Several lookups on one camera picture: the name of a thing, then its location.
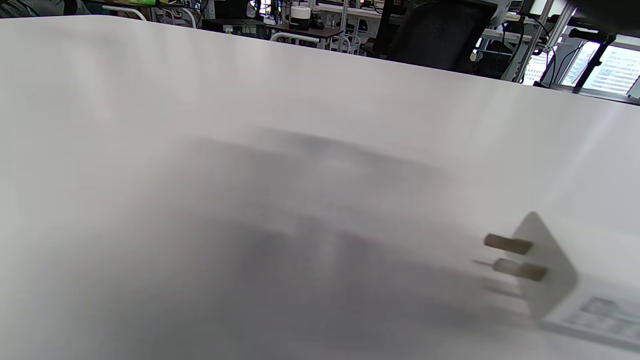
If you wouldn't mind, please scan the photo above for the brown side table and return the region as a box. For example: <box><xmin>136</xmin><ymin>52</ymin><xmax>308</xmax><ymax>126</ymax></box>
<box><xmin>267</xmin><ymin>23</ymin><xmax>345</xmax><ymax>41</ymax></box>

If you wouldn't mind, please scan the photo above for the white and black cylinder speaker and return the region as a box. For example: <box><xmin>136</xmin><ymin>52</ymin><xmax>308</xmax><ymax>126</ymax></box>
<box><xmin>289</xmin><ymin>5</ymin><xmax>312</xmax><ymax>30</ymax></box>

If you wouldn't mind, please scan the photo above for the white rolling cart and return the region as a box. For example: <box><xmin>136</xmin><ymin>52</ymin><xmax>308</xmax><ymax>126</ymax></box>
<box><xmin>269</xmin><ymin>31</ymin><xmax>362</xmax><ymax>55</ymax></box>

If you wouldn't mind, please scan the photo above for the black office chair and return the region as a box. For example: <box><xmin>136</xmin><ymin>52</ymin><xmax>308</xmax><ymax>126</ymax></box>
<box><xmin>367</xmin><ymin>0</ymin><xmax>501</xmax><ymax>75</ymax></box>

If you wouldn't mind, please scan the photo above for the aluminium frame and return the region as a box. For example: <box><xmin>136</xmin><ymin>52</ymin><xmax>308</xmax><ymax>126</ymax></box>
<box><xmin>500</xmin><ymin>0</ymin><xmax>577</xmax><ymax>84</ymax></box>

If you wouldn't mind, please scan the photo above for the white cart with grey top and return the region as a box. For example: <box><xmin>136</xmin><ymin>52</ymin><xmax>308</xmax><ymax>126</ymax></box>
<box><xmin>0</xmin><ymin>0</ymin><xmax>149</xmax><ymax>22</ymax></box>

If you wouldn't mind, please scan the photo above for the person's left hand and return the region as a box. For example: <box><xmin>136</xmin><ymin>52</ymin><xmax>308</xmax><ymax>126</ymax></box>
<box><xmin>575</xmin><ymin>0</ymin><xmax>640</xmax><ymax>33</ymax></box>

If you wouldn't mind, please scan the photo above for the white charger head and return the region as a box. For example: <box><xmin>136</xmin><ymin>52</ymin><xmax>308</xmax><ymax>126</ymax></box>
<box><xmin>483</xmin><ymin>210</ymin><xmax>640</xmax><ymax>351</ymax></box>

